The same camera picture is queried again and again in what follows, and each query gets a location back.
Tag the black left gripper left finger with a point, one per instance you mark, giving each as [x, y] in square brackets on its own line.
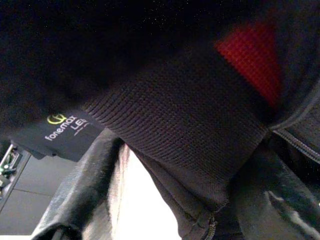
[82, 190]

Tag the black printed T-shirt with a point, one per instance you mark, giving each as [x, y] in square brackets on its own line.
[62, 135]

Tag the black ribbed collar garment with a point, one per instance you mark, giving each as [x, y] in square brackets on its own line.
[175, 120]

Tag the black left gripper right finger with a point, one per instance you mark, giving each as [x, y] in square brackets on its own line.
[282, 200]

